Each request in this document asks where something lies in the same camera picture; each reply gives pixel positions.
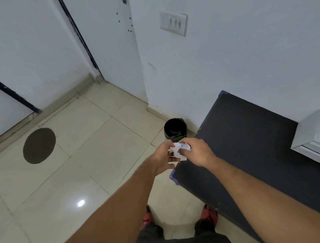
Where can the black table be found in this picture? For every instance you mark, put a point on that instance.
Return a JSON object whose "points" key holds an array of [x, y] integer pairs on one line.
{"points": [[240, 155]]}

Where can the red left shoe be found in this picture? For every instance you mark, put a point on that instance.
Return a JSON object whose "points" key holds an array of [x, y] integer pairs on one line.
{"points": [[146, 217]]}

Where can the white panel with black edge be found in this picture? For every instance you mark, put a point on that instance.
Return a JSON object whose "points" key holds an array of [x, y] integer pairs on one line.
{"points": [[15, 105]]}

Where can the person's right fingers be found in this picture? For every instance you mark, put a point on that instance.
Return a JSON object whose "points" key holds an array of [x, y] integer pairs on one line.
{"points": [[184, 144]]}

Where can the person's left fingers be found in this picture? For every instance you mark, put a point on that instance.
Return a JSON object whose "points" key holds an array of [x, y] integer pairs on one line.
{"points": [[172, 145]]}

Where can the person's left hand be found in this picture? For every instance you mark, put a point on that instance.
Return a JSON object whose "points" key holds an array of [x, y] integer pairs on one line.
{"points": [[158, 157]]}

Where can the person's right hand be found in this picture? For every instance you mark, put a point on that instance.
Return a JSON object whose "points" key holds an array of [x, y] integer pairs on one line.
{"points": [[200, 151]]}

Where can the red shoe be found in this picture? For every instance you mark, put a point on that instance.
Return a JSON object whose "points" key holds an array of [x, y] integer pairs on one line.
{"points": [[146, 217], [209, 214]]}

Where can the person's right forearm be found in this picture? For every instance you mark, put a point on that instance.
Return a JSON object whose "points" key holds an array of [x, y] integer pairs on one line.
{"points": [[262, 197]]}

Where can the white box appliance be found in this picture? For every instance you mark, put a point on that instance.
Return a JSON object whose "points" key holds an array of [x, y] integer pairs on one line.
{"points": [[307, 136]]}

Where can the black round trash bin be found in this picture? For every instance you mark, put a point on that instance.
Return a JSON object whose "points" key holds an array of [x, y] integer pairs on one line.
{"points": [[175, 130]]}

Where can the person's left forearm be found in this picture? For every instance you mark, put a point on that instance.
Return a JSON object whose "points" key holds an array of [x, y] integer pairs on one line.
{"points": [[120, 207]]}

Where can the person's black trousers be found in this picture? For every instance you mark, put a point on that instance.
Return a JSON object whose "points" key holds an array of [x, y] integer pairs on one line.
{"points": [[180, 231]]}

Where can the white paper scraps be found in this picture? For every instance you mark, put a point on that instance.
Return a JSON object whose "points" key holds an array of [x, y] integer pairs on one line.
{"points": [[178, 152]]}

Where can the red right shoe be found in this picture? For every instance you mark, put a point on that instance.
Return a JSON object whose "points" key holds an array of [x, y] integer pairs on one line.
{"points": [[209, 214]]}

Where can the white door with black edge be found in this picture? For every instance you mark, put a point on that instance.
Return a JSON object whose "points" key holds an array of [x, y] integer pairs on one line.
{"points": [[110, 45]]}

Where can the white wall switch plate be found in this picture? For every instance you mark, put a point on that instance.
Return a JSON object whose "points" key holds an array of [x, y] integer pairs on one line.
{"points": [[173, 23]]}

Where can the dark round floor mat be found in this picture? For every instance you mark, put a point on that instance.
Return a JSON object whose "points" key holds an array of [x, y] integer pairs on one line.
{"points": [[39, 146]]}

